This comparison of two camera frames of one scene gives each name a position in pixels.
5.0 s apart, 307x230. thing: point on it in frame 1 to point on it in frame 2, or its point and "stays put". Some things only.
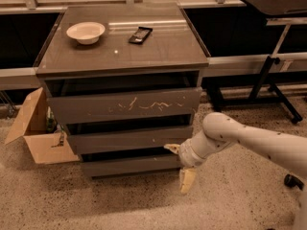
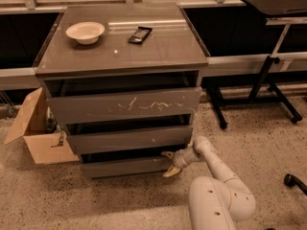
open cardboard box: x=46 y=147 stays put
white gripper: x=186 y=156 to x=180 y=159
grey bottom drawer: x=112 y=168 stays put
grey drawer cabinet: x=124 y=79 stays put
